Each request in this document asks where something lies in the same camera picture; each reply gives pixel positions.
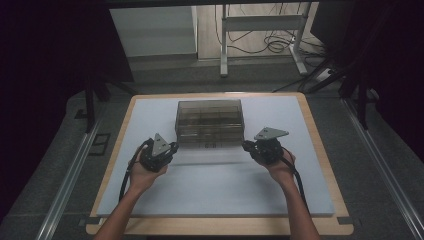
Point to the white desk frame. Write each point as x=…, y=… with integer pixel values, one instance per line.
x=260, y=23

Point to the dark curtain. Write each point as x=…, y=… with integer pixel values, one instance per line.
x=393, y=60
x=40, y=66

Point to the black metal stand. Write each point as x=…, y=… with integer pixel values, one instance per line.
x=361, y=100
x=89, y=106

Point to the person's left hand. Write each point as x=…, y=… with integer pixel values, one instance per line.
x=143, y=178

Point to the transparent brown drawer box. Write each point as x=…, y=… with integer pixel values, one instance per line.
x=209, y=121

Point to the person's right hand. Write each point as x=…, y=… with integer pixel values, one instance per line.
x=281, y=170

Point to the white cabinet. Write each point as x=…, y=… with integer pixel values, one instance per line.
x=153, y=31

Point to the wooden table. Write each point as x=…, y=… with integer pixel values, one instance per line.
x=213, y=226

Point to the white power strip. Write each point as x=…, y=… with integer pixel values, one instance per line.
x=324, y=75

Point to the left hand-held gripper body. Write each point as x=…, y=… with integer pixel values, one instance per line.
x=155, y=156

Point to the aluminium rail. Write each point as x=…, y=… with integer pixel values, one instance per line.
x=383, y=170
x=66, y=186

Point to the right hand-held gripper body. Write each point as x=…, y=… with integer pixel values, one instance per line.
x=268, y=150

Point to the white foam mat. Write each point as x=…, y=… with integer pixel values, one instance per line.
x=216, y=193

